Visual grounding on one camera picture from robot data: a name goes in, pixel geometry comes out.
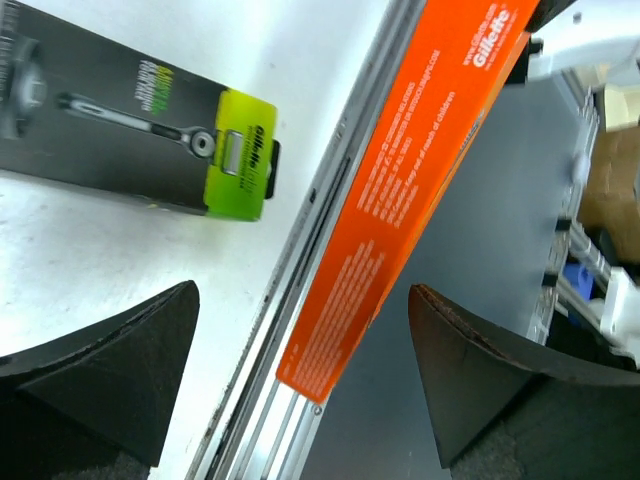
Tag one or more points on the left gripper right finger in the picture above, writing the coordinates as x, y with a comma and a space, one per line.
504, 407

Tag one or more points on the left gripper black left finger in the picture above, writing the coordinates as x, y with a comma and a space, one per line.
97, 403

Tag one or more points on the orange razor box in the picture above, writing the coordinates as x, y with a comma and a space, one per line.
457, 61

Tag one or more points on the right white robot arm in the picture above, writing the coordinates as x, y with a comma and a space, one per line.
596, 40

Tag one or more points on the cardboard box off table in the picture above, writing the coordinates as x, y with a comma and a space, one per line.
611, 197

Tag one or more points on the black green razor box centre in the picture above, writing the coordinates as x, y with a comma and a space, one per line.
82, 109

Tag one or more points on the aluminium rail frame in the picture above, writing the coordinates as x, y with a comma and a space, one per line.
264, 429

